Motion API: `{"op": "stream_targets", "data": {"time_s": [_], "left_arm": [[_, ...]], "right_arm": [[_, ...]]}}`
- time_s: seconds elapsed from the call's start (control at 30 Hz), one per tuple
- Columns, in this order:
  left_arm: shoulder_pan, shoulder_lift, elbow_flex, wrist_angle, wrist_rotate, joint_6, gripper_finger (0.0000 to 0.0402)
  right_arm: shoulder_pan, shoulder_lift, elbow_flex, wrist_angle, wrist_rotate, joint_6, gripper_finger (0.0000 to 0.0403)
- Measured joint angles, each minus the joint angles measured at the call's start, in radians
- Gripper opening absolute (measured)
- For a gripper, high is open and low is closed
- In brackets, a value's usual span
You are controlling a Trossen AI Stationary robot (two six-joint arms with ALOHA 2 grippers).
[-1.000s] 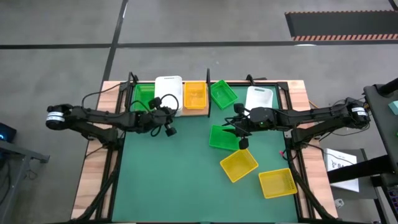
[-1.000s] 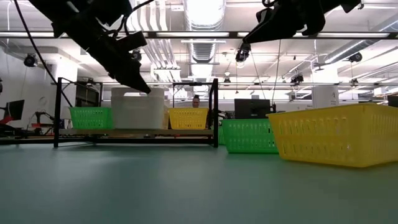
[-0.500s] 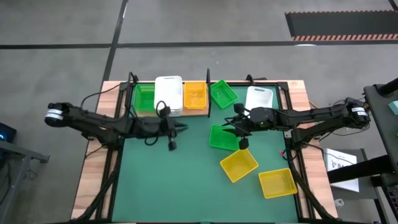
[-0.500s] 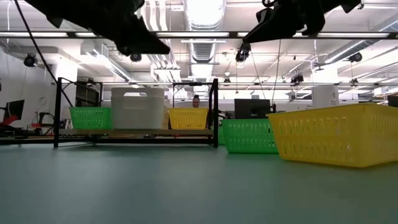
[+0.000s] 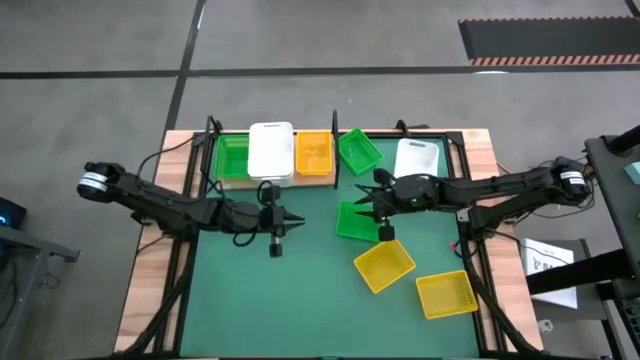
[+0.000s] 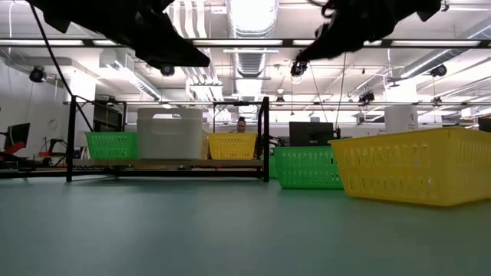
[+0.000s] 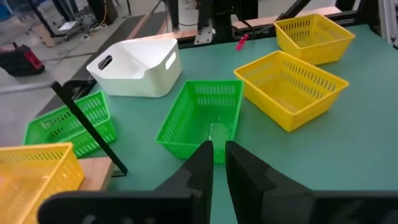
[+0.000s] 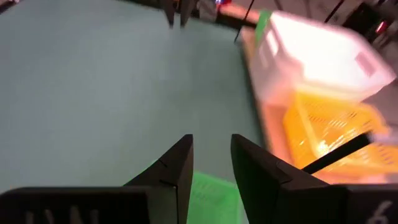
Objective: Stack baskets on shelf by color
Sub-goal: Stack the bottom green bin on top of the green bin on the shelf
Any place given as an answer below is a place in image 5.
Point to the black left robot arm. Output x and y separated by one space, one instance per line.
150 197

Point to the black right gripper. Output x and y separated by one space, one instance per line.
415 192

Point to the wooden shelf with black frame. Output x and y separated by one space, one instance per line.
310 181

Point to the green table mat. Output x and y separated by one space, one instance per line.
310 300

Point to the white plastic storage bin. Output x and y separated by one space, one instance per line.
270 150
272 183
417 160

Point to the yellow slotted plastic basket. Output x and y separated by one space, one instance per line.
445 295
314 154
384 266

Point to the black side desk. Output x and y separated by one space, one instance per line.
615 210

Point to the grey metal stand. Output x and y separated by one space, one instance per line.
30 245

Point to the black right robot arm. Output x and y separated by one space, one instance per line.
500 185

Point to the black device with blue light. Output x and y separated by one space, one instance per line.
12 214

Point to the teal small object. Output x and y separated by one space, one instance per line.
633 174

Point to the small white object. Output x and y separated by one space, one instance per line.
545 326

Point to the green slotted plastic basket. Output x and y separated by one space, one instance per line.
231 157
360 152
352 227

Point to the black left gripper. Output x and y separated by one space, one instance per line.
245 217

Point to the black aluminium rig frame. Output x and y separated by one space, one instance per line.
456 142

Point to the black hazard-striped floor mat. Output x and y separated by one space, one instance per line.
550 40

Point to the black flat bar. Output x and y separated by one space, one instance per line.
575 272

